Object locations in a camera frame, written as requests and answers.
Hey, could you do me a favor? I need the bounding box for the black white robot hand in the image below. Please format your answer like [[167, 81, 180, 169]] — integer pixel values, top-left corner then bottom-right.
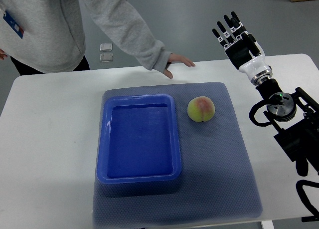
[[212, 11, 272, 86]]

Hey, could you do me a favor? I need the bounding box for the person's other hand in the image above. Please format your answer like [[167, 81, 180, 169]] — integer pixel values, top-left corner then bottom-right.
[[0, 49, 7, 60]]

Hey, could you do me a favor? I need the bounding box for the person's bare hand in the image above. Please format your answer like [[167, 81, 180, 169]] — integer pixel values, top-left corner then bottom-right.
[[163, 53, 195, 79]]

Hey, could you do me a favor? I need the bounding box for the yellow-green peach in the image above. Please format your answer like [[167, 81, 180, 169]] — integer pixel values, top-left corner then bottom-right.
[[187, 96, 215, 122]]

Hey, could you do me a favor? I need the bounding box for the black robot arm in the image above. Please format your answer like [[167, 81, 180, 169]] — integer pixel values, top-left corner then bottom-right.
[[249, 76, 319, 177]]

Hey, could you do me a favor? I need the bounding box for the grey sweatshirt sleeve forearm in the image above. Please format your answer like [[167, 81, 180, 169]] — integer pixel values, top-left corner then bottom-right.
[[82, 0, 171, 73]]

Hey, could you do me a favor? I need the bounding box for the lower metal floor plate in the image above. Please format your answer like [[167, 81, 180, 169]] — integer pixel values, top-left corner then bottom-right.
[[100, 52, 113, 63]]

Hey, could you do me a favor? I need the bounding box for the metal floor plate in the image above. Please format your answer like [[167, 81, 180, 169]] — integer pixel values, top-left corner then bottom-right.
[[100, 52, 113, 63], [100, 43, 113, 52]]

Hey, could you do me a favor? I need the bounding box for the upper metal floor plate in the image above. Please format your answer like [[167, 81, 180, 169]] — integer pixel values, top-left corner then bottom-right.
[[100, 43, 113, 52]]

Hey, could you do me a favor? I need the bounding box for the blue badge card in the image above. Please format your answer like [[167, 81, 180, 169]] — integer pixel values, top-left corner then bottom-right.
[[3, 10, 24, 39]]

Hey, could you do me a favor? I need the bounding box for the person's grey sweatshirt torso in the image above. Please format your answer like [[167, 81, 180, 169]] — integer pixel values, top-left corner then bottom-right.
[[0, 0, 85, 73]]

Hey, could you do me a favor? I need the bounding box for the blue plastic tray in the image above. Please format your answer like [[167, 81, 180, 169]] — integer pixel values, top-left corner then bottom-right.
[[96, 94, 181, 185]]

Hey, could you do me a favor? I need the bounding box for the blue-grey textured mat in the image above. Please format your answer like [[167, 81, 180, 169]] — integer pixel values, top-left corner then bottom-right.
[[93, 82, 263, 229]]

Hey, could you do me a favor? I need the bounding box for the black cable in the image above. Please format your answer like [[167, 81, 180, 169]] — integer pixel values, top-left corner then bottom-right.
[[295, 179, 319, 223]]

